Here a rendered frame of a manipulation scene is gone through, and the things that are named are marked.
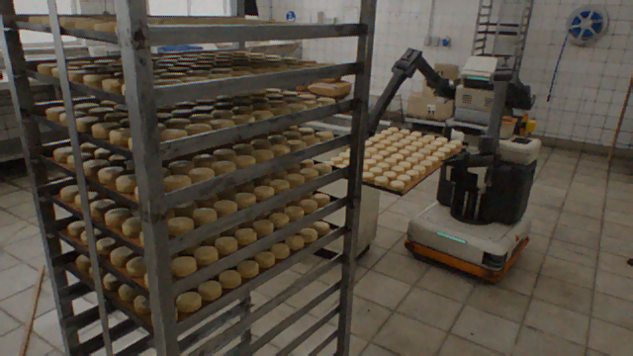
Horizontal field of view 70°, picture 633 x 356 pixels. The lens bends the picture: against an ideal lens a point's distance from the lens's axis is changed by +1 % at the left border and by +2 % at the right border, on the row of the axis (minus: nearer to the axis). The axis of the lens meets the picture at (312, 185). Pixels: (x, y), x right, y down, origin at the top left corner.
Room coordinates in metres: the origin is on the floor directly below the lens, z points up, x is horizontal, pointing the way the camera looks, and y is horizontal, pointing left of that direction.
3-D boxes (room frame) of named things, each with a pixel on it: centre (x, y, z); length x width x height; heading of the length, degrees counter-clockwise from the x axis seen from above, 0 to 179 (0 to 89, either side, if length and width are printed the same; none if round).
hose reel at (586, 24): (5.46, -2.99, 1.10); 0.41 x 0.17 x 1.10; 58
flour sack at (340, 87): (6.57, -0.22, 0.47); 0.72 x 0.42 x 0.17; 153
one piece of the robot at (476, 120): (2.51, -0.89, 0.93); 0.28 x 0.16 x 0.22; 52
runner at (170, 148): (0.93, 0.09, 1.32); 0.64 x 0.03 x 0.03; 142
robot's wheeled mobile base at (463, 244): (2.75, -1.07, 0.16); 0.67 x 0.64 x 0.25; 142
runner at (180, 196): (0.93, 0.09, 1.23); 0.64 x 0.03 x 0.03; 142
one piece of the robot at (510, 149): (2.82, -1.12, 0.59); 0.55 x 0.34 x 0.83; 52
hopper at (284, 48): (3.03, 0.37, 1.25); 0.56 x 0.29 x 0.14; 150
